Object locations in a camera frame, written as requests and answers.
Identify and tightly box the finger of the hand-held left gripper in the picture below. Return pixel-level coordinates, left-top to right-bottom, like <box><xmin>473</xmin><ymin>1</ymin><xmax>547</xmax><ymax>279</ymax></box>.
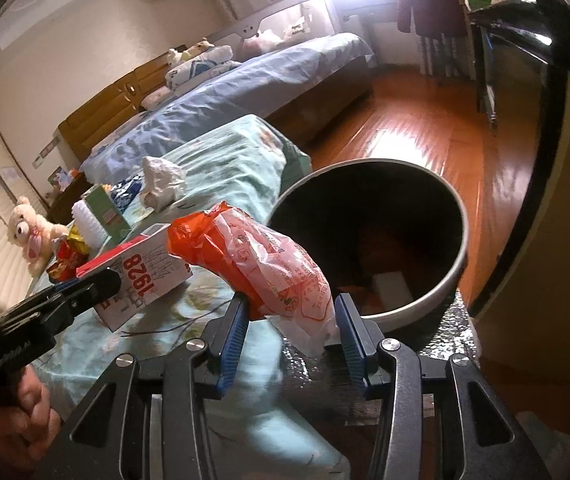
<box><xmin>0</xmin><ymin>267</ymin><xmax>123</xmax><ymax>333</ymax></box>

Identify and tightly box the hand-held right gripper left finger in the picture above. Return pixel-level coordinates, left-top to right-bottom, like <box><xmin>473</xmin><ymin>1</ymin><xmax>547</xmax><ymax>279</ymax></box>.
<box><xmin>31</xmin><ymin>292</ymin><xmax>252</xmax><ymax>480</ymax></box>

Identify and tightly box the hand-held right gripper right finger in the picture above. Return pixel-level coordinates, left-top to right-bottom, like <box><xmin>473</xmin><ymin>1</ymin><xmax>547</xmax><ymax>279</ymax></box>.
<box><xmin>334</xmin><ymin>292</ymin><xmax>551</xmax><ymax>480</ymax></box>

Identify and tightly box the yellow snack packet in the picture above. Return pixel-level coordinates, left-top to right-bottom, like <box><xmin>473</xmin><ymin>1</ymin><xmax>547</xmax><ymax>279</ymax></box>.
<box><xmin>67</xmin><ymin>225</ymin><xmax>92</xmax><ymax>257</ymax></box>

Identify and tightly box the white red milk carton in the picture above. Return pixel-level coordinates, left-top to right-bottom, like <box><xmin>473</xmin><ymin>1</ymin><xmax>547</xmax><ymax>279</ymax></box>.
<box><xmin>76</xmin><ymin>224</ymin><xmax>193</xmax><ymax>332</ymax></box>

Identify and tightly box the orange plastic bag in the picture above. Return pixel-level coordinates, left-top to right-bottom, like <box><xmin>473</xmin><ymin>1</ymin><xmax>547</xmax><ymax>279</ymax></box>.
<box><xmin>166</xmin><ymin>201</ymin><xmax>341</xmax><ymax>358</ymax></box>

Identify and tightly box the white tissue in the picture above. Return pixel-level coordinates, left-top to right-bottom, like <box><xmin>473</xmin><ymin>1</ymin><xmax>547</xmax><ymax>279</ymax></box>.
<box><xmin>140</xmin><ymin>156</ymin><xmax>187</xmax><ymax>210</ymax></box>

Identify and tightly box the round black trash bin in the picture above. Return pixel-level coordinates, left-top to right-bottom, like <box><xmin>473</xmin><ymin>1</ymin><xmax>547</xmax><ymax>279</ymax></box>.
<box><xmin>267</xmin><ymin>158</ymin><xmax>468</xmax><ymax>333</ymax></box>

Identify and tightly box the person's left hand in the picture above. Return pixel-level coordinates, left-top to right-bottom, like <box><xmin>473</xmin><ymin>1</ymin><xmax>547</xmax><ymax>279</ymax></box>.
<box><xmin>0</xmin><ymin>362</ymin><xmax>63</xmax><ymax>480</ymax></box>

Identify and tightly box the red snack packet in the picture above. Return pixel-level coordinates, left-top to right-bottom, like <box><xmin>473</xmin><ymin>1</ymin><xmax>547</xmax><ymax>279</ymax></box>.
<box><xmin>47</xmin><ymin>237</ymin><xmax>89</xmax><ymax>282</ymax></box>

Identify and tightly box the white ribbed foam piece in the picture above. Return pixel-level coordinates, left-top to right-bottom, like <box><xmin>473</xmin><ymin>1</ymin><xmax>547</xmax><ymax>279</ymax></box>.
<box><xmin>72</xmin><ymin>200</ymin><xmax>104</xmax><ymax>248</ymax></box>

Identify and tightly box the green cardboard box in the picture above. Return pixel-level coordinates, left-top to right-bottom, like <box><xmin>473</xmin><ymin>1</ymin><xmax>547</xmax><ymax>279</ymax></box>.
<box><xmin>85</xmin><ymin>183</ymin><xmax>133</xmax><ymax>241</ymax></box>

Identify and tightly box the cream teddy bear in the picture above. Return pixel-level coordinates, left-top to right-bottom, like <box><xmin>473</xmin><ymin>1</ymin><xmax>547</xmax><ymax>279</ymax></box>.
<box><xmin>7</xmin><ymin>196</ymin><xmax>69</xmax><ymax>276</ymax></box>

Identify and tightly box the dark wooden nightstand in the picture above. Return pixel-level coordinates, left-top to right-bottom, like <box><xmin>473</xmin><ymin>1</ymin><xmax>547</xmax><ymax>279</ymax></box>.
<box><xmin>46</xmin><ymin>172</ymin><xmax>92</xmax><ymax>224</ymax></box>

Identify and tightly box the blue snack packet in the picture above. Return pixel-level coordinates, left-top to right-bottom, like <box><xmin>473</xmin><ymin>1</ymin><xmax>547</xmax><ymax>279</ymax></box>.
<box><xmin>110</xmin><ymin>175</ymin><xmax>144</xmax><ymax>211</ymax></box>

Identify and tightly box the wooden headboard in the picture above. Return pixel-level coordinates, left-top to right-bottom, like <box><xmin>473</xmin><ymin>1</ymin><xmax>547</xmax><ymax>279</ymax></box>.
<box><xmin>59</xmin><ymin>50</ymin><xmax>187</xmax><ymax>162</ymax></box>

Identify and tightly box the teal floral bed sheet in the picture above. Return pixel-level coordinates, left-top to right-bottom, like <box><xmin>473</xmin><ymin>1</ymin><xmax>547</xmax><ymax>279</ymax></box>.
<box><xmin>30</xmin><ymin>114</ymin><xmax>352</xmax><ymax>480</ymax></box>

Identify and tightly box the pink pillow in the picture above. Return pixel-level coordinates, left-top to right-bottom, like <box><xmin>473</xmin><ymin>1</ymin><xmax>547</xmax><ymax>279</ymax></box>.
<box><xmin>141</xmin><ymin>86</ymin><xmax>174</xmax><ymax>112</ymax></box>

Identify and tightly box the beige cabinet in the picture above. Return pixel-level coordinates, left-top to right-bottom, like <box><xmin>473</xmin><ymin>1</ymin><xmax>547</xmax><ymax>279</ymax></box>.
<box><xmin>470</xmin><ymin>66</ymin><xmax>570</xmax><ymax>383</ymax></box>

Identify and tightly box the white blue printed pillow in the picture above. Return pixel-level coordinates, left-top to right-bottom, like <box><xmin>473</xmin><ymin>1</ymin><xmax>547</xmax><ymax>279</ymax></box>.
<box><xmin>165</xmin><ymin>45</ymin><xmax>242</xmax><ymax>89</ymax></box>

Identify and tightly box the bed with blue sheet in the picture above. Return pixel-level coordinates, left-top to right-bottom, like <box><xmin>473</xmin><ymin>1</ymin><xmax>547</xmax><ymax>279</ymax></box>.
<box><xmin>80</xmin><ymin>32</ymin><xmax>379</xmax><ymax>171</ymax></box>

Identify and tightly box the small cream plush toy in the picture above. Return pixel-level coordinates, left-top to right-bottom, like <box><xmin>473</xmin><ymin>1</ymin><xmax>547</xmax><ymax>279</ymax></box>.
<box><xmin>167</xmin><ymin>39</ymin><xmax>216</xmax><ymax>66</ymax></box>

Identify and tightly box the striped hanging cloth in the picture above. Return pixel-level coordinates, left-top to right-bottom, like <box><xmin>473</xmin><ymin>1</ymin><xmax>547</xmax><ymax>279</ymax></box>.
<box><xmin>417</xmin><ymin>35</ymin><xmax>472</xmax><ymax>79</ymax></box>

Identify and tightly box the pink plush toy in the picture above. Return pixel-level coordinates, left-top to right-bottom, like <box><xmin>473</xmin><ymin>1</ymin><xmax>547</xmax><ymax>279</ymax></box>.
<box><xmin>241</xmin><ymin>29</ymin><xmax>287</xmax><ymax>57</ymax></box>

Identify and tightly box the black framed glass tank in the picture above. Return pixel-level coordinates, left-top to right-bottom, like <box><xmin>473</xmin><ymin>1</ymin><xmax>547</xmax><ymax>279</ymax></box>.
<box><xmin>468</xmin><ymin>0</ymin><xmax>570</xmax><ymax>131</ymax></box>

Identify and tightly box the grey bed rail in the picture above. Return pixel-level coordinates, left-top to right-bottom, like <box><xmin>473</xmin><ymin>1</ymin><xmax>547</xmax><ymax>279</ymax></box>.
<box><xmin>209</xmin><ymin>0</ymin><xmax>339</xmax><ymax>57</ymax></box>

